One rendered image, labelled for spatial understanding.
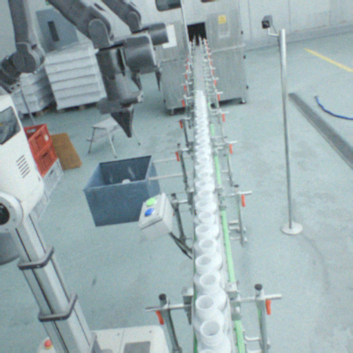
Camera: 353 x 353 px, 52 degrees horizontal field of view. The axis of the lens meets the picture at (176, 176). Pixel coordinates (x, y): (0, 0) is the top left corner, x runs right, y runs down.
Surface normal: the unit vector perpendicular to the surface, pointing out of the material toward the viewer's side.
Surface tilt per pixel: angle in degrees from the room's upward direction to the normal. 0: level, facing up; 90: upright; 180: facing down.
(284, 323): 0
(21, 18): 95
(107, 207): 90
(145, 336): 0
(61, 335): 90
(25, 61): 95
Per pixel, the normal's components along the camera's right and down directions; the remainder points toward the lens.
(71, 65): 0.00, 0.44
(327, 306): -0.18, -0.88
